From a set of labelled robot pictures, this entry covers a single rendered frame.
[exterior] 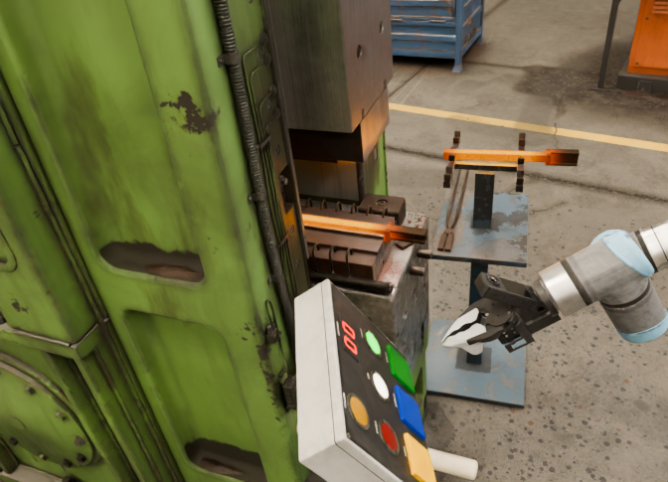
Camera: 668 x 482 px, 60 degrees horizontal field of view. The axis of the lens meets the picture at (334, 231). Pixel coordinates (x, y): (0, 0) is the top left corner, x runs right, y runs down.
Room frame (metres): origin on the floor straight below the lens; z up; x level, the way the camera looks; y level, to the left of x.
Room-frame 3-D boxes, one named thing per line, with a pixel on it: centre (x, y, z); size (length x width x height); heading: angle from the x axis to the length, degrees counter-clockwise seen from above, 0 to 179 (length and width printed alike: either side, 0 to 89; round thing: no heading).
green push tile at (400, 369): (0.74, -0.09, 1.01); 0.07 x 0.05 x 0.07; 0
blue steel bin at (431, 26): (5.35, -0.94, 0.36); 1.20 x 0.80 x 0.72; 59
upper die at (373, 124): (1.27, 0.07, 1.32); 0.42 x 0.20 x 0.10; 65
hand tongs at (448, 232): (1.73, -0.46, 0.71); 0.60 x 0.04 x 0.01; 158
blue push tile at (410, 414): (0.64, -0.09, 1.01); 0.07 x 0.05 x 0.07; 0
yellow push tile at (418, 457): (0.54, -0.09, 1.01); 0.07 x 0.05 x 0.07; 0
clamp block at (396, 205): (1.37, -0.15, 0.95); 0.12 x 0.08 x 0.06; 65
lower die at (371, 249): (1.27, 0.07, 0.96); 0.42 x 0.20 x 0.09; 65
